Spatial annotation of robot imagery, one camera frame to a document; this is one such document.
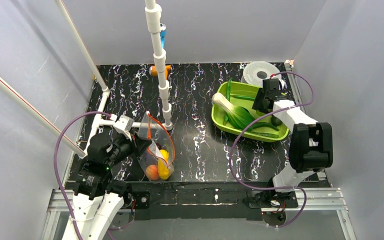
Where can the peach toy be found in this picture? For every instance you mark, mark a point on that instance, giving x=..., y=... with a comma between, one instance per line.
x=152, y=173

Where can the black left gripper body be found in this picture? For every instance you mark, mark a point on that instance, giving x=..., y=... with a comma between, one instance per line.
x=139, y=145

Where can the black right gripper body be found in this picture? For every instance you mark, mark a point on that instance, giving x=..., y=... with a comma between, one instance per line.
x=263, y=102

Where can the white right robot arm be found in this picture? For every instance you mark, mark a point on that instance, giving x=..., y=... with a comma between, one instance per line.
x=311, y=142

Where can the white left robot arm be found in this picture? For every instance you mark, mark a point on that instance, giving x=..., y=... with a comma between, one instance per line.
x=97, y=196

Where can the green plastic basin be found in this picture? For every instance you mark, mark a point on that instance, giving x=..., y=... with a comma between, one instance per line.
x=243, y=95

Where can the clear zip top bag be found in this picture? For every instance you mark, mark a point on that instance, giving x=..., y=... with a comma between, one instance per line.
x=152, y=129

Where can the green cucumber toy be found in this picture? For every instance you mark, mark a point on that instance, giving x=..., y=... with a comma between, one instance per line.
x=264, y=134

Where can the dark red plum toy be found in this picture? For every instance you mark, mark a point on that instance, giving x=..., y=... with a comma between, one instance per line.
x=158, y=146

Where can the yellow banana toy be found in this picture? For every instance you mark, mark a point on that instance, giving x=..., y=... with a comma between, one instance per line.
x=162, y=165

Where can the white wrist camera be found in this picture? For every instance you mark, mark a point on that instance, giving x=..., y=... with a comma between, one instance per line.
x=281, y=84
x=123, y=125

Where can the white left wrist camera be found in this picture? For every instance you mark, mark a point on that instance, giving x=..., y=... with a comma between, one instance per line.
x=123, y=125

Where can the bok choy toy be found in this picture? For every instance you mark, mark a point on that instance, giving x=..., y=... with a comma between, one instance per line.
x=238, y=116

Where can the dark green avocado toy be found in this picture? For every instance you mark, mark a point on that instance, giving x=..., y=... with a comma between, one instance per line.
x=276, y=121

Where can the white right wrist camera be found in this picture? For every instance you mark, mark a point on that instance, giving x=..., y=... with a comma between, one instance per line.
x=281, y=84

